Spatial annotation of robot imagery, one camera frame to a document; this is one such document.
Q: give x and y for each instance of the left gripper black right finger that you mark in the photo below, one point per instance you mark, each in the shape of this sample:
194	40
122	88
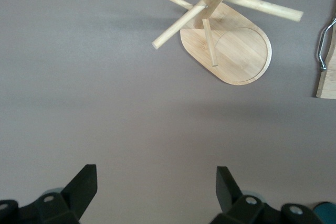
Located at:
225	190

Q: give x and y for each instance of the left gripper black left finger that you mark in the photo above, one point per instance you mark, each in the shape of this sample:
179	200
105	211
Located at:
81	190

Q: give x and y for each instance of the wooden mug tree rack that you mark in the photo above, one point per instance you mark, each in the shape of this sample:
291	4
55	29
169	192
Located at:
236	58

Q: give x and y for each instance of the wooden cutting board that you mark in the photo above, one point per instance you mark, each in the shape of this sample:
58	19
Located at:
329	82

